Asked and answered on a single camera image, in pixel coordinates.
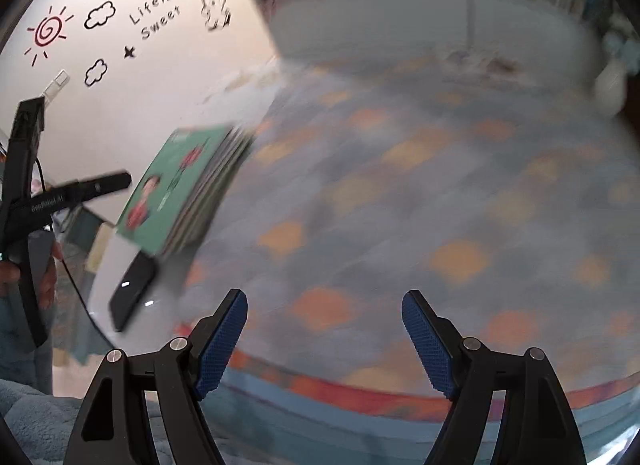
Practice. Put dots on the white ceramic vase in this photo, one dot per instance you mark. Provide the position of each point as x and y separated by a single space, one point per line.
612 87

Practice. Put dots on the white bookshelf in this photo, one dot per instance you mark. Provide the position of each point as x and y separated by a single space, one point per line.
375 25

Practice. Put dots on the cartoon wall decal set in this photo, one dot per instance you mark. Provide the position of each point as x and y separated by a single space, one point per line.
129 51

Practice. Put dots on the person's blue fleece garment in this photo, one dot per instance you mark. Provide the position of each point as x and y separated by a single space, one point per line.
40 420

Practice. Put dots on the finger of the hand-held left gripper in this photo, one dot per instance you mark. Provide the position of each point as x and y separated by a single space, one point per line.
105 184
30 120

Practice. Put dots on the white wall outlet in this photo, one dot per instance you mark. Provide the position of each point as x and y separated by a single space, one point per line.
55 85

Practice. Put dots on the person's left hand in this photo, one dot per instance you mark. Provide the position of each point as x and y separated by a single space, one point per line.
56 275

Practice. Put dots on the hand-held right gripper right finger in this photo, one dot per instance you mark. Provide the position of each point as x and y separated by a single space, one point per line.
430 345

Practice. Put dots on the black smartphone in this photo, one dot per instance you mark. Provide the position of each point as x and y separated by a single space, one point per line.
132 295

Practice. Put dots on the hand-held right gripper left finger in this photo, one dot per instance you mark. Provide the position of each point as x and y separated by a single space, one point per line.
222 345

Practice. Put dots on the cream wooden panel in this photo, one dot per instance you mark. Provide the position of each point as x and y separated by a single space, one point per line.
102 245

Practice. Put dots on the white warrior myth book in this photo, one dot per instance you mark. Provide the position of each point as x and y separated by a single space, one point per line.
170 180

